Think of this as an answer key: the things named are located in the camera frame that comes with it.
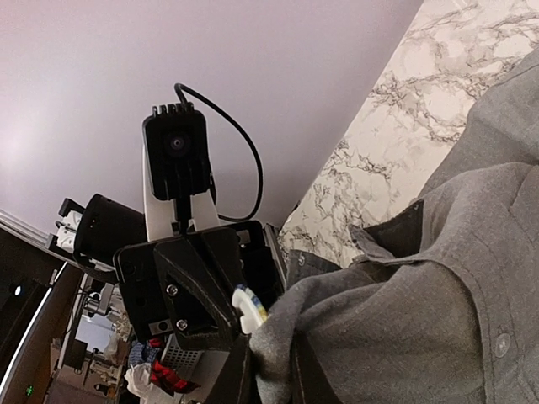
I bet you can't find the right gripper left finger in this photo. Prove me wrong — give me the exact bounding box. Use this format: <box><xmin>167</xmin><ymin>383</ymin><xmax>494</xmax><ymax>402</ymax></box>
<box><xmin>205</xmin><ymin>334</ymin><xmax>260</xmax><ymax>404</ymax></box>

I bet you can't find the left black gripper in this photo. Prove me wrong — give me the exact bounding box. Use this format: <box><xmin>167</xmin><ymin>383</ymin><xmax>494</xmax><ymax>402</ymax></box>
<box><xmin>114</xmin><ymin>221</ymin><xmax>283</xmax><ymax>351</ymax></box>

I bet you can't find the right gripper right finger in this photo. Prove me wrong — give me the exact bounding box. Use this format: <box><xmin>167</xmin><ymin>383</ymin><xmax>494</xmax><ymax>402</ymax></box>
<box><xmin>291</xmin><ymin>336</ymin><xmax>342</xmax><ymax>404</ymax></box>

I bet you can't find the grey button shirt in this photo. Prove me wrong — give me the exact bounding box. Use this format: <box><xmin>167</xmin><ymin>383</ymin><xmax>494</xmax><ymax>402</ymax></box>
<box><xmin>250</xmin><ymin>52</ymin><xmax>538</xmax><ymax>403</ymax></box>

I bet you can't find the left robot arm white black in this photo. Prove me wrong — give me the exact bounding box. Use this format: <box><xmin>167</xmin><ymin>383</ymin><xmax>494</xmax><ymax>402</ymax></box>
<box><xmin>50</xmin><ymin>194</ymin><xmax>283</xmax><ymax>351</ymax></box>

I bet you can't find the grey perforated basket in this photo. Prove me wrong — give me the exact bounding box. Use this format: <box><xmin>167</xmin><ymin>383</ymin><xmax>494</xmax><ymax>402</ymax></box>
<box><xmin>160</xmin><ymin>334</ymin><xmax>204</xmax><ymax>378</ymax></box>

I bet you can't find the red plaid cloth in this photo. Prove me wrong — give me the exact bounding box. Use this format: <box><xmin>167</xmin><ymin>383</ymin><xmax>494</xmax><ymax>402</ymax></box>
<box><xmin>150</xmin><ymin>360</ymin><xmax>200</xmax><ymax>396</ymax></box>

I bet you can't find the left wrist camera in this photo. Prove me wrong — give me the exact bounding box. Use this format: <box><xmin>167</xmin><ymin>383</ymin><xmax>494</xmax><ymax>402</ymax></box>
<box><xmin>142</xmin><ymin>102</ymin><xmax>220</xmax><ymax>242</ymax></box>

